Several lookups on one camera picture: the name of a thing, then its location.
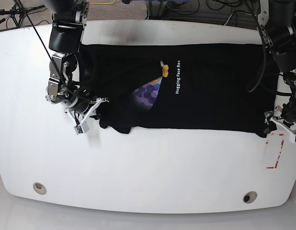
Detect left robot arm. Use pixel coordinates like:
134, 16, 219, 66
257, 0, 296, 143

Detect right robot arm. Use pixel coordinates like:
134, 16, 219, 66
42, 0, 108, 134

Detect red tape rectangle marking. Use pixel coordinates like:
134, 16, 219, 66
263, 133, 285, 169

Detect black tripod stand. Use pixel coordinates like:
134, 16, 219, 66
0, 0, 46, 29

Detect black T-shirt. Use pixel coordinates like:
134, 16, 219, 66
79, 44, 279, 137

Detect right table cable grommet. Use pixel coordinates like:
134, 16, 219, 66
243, 191, 258, 204

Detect table cable grommet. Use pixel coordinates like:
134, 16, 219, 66
243, 191, 258, 204
33, 183, 46, 195

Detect yellow cable on floor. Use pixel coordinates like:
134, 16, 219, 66
90, 1, 116, 7

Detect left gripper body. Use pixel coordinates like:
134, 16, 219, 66
264, 105, 296, 143

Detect left table cable grommet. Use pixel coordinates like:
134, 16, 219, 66
33, 183, 46, 195

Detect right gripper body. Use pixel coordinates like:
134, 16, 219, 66
65, 97, 109, 134

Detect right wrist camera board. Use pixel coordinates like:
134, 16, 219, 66
74, 126, 83, 135

